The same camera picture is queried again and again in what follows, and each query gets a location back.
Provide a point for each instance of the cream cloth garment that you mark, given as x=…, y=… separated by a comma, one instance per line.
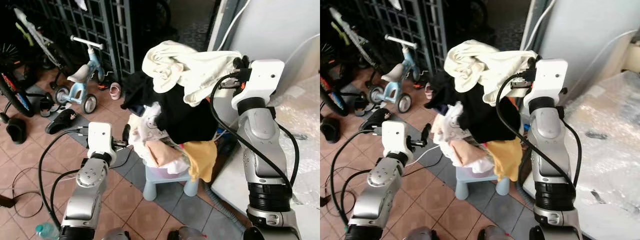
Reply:
x=487, y=67
x=190, y=70

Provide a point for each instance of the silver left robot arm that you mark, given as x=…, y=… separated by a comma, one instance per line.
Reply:
x=87, y=190
x=377, y=192

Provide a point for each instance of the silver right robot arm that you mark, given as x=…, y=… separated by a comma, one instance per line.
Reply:
x=550, y=150
x=262, y=150

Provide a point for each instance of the white patterned garment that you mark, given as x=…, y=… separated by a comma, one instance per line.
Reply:
x=447, y=127
x=145, y=127

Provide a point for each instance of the peach pink garment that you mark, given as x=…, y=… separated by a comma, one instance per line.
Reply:
x=467, y=152
x=162, y=152

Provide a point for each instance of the small pink shoe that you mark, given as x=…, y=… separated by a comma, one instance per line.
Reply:
x=428, y=91
x=115, y=91

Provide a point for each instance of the black slipper with logo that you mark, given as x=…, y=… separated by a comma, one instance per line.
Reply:
x=62, y=121
x=376, y=120

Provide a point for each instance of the lilac plastic basin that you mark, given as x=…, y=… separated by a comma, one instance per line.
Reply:
x=165, y=172
x=472, y=173

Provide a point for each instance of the black cloth garment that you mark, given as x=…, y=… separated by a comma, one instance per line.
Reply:
x=482, y=117
x=185, y=117

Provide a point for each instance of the light blue child's balance bike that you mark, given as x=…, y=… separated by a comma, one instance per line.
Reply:
x=395, y=85
x=80, y=87

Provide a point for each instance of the light blue plastic stool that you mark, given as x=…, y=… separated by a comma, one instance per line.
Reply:
x=167, y=185
x=477, y=186

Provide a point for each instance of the mustard yellow garment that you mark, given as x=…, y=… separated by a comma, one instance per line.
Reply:
x=202, y=160
x=506, y=157

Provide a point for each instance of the white washer under bubble wrap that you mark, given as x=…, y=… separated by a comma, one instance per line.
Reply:
x=607, y=125
x=295, y=130

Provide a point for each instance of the plain black slipper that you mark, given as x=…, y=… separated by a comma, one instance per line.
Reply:
x=330, y=131
x=16, y=131

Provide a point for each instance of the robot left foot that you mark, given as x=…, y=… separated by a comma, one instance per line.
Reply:
x=116, y=234
x=421, y=234

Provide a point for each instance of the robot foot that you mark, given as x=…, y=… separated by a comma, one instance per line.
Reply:
x=496, y=233
x=186, y=233
x=116, y=234
x=421, y=234

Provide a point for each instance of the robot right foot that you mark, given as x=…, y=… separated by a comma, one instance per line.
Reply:
x=496, y=233
x=186, y=233

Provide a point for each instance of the clear plastic bottle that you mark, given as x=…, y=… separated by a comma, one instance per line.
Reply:
x=46, y=231

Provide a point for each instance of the dark metal grid gate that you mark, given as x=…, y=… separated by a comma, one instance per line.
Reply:
x=100, y=25
x=415, y=22

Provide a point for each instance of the black adult bicycle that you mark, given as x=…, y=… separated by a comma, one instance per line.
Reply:
x=352, y=37
x=42, y=47

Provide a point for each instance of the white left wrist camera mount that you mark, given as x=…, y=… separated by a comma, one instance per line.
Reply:
x=99, y=137
x=396, y=137

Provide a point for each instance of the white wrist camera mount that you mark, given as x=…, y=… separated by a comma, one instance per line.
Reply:
x=99, y=137
x=550, y=80
x=262, y=80
x=396, y=137

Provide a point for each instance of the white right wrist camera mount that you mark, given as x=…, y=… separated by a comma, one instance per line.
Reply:
x=550, y=80
x=262, y=80

